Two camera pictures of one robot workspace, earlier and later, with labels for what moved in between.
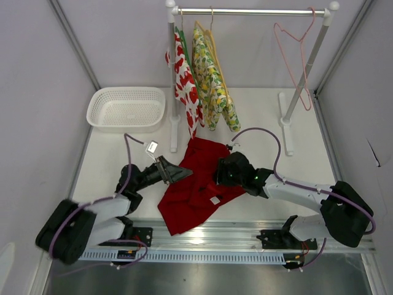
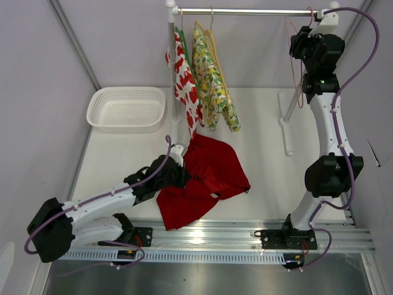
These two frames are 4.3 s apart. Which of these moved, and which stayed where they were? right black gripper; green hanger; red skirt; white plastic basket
Moved: right black gripper
Stayed: red skirt; white plastic basket; green hanger
